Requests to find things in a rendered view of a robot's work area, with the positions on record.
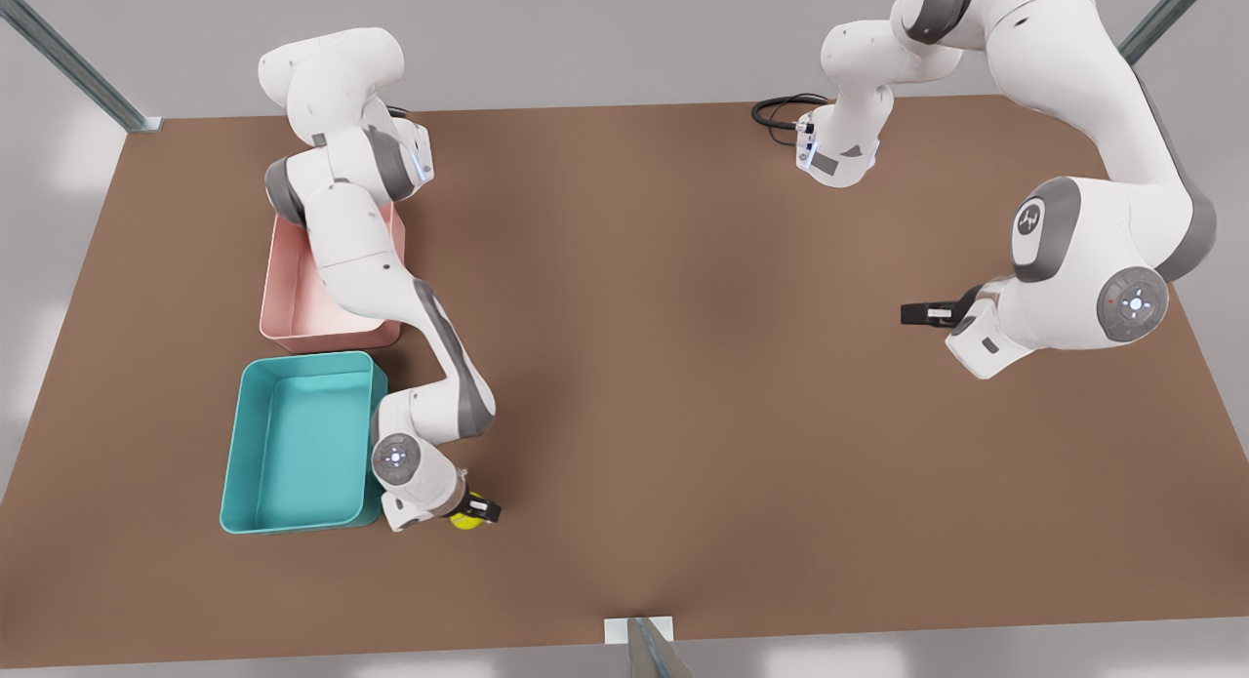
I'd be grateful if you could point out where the teal plastic bin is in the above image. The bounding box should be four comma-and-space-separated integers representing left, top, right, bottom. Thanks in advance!
219, 351, 389, 536

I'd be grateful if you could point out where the pink plastic bin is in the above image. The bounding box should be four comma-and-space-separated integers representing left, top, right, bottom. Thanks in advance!
259, 202, 407, 355

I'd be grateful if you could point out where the silver frame post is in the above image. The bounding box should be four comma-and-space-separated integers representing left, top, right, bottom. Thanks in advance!
604, 616, 694, 678
0, 0, 163, 135
1118, 0, 1221, 66

